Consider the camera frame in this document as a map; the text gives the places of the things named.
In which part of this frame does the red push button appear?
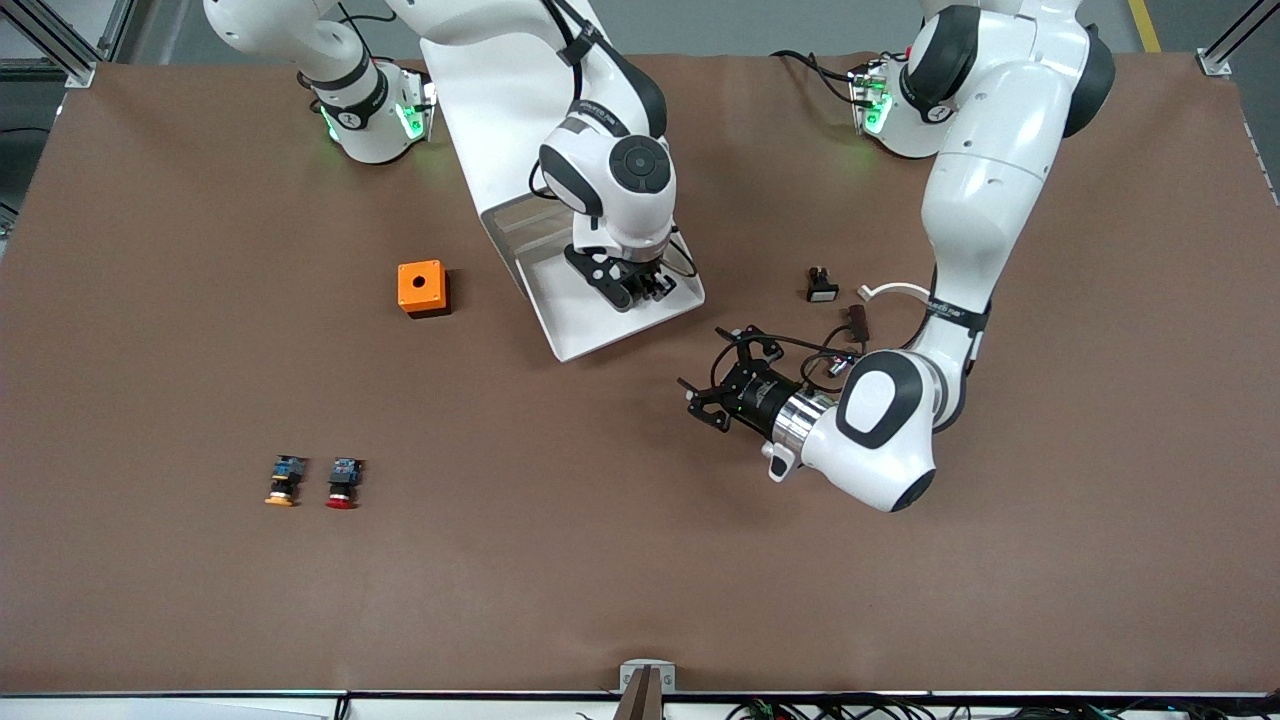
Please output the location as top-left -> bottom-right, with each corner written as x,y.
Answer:
324,456 -> 365,511

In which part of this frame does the yellow push button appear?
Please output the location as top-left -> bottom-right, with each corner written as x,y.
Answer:
264,454 -> 307,508

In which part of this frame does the brown table cover sheet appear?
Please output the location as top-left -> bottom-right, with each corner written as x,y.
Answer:
0,52 -> 1280,696

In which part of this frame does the white table edge strip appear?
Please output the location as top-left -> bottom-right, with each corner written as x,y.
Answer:
0,688 -> 1280,720

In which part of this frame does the orange button enclosure box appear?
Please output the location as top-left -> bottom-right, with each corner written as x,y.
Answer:
397,260 -> 452,320

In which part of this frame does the black arm base cable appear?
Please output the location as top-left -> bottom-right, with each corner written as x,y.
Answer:
770,50 -> 863,106

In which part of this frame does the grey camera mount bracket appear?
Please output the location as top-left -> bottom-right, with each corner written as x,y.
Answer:
618,658 -> 678,720

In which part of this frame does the black cable bundle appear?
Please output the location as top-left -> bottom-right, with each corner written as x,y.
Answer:
725,695 -> 1280,720

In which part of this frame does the aluminium frame profile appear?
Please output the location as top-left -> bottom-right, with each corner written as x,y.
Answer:
1200,0 -> 1280,77
18,0 -> 136,86

